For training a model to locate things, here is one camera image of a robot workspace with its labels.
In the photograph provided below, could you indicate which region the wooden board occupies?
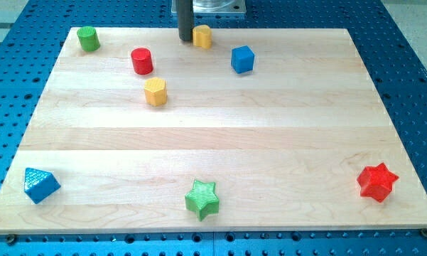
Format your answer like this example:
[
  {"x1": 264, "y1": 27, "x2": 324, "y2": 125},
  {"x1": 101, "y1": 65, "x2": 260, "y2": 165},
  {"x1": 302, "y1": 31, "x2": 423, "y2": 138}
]
[{"x1": 0, "y1": 28, "x2": 427, "y2": 234}]

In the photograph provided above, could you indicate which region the yellow hexagon block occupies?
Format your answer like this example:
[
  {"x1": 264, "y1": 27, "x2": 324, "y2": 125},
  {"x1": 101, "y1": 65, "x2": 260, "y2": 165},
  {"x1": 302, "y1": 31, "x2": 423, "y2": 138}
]
[{"x1": 144, "y1": 78, "x2": 168, "y2": 107}]

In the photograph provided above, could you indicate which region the green star block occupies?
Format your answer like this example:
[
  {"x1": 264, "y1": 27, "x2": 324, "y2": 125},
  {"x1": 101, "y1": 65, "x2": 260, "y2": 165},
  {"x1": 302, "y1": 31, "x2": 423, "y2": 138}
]
[{"x1": 185, "y1": 179, "x2": 220, "y2": 221}]

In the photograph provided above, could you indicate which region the blue cube block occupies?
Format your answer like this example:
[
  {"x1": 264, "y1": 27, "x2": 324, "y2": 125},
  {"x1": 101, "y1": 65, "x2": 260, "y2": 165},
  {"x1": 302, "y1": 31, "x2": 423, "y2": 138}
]
[{"x1": 231, "y1": 46, "x2": 255, "y2": 74}]

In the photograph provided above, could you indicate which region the yellow heart block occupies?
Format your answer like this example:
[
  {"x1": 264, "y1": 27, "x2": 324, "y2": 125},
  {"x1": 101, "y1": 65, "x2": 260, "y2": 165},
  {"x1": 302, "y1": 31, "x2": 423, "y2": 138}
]
[{"x1": 193, "y1": 25, "x2": 212, "y2": 49}]

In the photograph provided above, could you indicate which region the red cylinder block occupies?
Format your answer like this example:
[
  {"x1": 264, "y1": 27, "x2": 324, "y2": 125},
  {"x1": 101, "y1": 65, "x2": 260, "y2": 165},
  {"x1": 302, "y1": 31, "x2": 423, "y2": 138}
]
[{"x1": 131, "y1": 48, "x2": 153, "y2": 75}]

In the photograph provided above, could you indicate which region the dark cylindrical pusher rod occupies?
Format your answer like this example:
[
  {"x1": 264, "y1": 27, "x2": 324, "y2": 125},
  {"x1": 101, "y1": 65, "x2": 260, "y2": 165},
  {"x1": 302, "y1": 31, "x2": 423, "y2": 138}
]
[{"x1": 175, "y1": 0, "x2": 194, "y2": 41}]

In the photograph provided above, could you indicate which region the green cylinder block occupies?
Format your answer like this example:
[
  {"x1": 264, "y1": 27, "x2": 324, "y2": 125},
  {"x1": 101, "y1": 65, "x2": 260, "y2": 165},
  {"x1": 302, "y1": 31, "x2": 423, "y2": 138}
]
[{"x1": 77, "y1": 26, "x2": 100, "y2": 52}]

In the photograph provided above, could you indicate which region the red star block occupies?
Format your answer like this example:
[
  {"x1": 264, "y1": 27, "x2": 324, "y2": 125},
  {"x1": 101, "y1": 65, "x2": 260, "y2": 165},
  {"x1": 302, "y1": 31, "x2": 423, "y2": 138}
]
[{"x1": 357, "y1": 163, "x2": 399, "y2": 203}]

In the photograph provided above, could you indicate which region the blue triangle block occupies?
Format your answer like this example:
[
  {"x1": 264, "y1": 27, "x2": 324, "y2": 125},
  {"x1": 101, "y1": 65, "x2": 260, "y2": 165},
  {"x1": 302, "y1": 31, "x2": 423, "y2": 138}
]
[{"x1": 24, "y1": 168, "x2": 61, "y2": 204}]

